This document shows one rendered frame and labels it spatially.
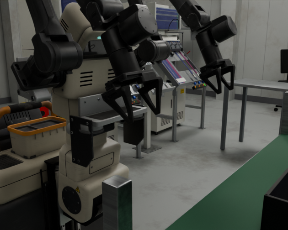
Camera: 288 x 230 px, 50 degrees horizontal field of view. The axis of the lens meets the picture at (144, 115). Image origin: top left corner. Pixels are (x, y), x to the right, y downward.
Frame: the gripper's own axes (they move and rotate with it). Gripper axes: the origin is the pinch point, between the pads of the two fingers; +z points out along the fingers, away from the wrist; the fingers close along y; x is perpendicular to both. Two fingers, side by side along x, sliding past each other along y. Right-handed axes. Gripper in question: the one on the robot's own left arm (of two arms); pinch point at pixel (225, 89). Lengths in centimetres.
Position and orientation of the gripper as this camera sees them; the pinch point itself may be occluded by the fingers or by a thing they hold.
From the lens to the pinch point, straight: 103.6
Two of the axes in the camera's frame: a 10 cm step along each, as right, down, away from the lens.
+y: 6.1, -1.9, 7.7
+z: 3.5, 9.4, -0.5
